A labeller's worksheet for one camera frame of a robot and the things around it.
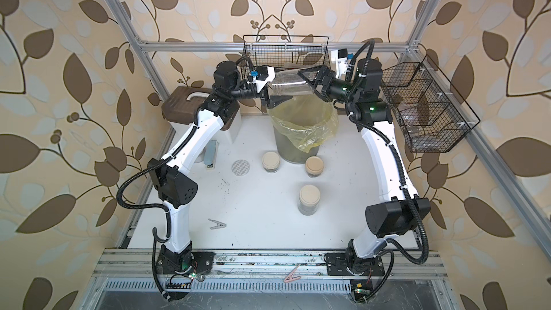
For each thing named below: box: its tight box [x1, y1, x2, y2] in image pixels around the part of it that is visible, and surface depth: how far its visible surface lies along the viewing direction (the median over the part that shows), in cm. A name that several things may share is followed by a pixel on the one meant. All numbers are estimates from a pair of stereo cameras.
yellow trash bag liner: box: [267, 94, 340, 153], surface depth 82 cm
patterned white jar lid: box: [231, 159, 251, 177], surface depth 101 cm
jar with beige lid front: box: [297, 184, 321, 216], surface depth 80 cm
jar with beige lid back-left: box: [261, 151, 280, 173], surface depth 96 cm
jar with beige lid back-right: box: [304, 155, 325, 178], surface depth 94 cm
